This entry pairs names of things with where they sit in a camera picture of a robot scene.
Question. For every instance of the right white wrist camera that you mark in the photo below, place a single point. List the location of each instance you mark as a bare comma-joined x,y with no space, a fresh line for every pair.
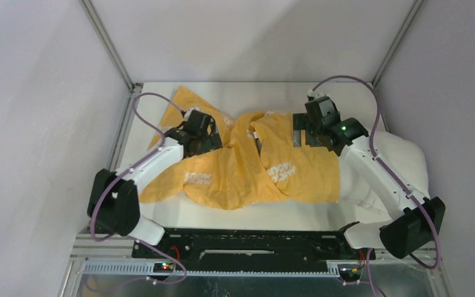
314,95

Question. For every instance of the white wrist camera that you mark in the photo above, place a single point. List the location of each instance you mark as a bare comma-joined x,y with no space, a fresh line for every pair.
314,95
188,112

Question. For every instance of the yellow and blue pillowcase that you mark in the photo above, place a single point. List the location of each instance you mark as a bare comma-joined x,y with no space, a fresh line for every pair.
258,162

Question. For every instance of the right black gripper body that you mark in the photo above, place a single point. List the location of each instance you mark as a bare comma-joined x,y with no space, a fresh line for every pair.
302,121

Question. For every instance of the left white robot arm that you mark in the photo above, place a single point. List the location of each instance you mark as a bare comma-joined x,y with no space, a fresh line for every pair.
114,199

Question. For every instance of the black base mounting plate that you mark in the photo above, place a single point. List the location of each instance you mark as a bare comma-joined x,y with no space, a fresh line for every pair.
257,251

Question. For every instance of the aluminium frame rail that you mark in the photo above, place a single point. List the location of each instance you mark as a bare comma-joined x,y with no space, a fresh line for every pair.
125,267

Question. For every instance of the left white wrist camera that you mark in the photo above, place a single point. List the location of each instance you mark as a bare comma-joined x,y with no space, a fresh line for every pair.
188,112

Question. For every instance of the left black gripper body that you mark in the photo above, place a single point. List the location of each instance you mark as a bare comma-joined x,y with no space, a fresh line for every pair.
207,143

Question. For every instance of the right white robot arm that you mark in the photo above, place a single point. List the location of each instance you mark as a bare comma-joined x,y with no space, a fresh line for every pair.
415,218

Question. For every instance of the white pillow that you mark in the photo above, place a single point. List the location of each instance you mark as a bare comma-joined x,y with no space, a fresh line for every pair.
377,182

